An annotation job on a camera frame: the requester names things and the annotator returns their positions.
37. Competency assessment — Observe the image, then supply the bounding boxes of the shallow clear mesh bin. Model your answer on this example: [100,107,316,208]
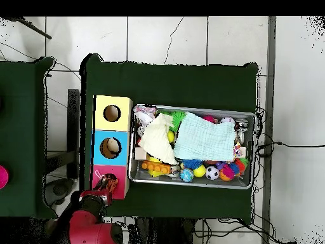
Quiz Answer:
[129,104,256,190]

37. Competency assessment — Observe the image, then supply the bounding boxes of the orange toy building blocks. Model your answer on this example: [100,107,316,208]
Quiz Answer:
[141,159,172,177]

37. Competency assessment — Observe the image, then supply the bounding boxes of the black cable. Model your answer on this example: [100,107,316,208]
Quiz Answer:
[256,141,325,154]

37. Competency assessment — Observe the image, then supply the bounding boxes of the green spiky ball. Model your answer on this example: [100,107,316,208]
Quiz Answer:
[171,110,188,132]

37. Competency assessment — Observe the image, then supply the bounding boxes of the pink spiky ball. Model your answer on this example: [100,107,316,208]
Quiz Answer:
[222,165,236,180]

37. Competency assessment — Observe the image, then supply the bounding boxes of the black rod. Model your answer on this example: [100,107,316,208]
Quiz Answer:
[0,17,53,40]

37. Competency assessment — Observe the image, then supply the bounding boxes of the black and white soccer ball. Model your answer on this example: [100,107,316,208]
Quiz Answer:
[205,166,220,181]

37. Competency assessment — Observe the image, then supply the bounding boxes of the colourful printed packet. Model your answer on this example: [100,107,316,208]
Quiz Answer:
[133,105,158,128]

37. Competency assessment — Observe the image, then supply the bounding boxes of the wooden box with three holes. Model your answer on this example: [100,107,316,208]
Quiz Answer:
[90,94,134,201]

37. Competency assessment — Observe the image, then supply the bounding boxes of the green covered side table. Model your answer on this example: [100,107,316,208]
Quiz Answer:
[0,57,56,220]

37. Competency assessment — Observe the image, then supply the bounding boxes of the grey stand base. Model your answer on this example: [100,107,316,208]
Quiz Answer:
[44,151,77,205]

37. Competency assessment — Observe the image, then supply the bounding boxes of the black upright panel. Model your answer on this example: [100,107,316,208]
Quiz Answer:
[65,88,81,179]

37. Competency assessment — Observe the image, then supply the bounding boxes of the mint green muslin cloth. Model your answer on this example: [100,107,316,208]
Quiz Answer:
[173,111,237,163]

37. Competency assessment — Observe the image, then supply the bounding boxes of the orange tiger plush toy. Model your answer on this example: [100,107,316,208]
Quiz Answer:
[93,172,119,194]

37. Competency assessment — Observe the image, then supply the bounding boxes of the dark green table cloth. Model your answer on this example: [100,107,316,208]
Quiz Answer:
[79,53,260,222]

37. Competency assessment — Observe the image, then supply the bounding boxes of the white baseball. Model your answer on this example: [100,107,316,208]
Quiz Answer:
[220,116,236,126]

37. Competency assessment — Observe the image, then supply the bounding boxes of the blue globe ball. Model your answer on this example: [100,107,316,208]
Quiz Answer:
[180,168,195,183]

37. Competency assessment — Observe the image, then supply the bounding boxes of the cream yellow muslin cloth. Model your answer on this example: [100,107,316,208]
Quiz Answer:
[139,112,178,166]

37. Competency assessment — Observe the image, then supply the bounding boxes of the pink round object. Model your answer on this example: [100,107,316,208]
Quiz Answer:
[0,165,10,190]

